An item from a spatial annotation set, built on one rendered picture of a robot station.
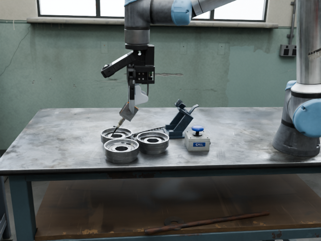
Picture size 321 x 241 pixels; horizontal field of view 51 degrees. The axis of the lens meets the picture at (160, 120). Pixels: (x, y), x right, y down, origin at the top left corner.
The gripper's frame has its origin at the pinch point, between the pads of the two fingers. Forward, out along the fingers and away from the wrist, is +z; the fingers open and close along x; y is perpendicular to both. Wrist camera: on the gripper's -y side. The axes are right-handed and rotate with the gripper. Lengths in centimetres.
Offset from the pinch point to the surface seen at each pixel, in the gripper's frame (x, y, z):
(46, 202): 9.7, -30.2, 38.3
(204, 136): -5.0, 23.7, 8.8
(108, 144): -5.0, -7.1, 10.2
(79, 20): 152, -25, -20
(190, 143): -6.2, 18.8, 10.4
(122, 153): -13.3, -3.4, 9.5
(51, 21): 153, -44, -19
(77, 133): 14.2, -18.2, 13.3
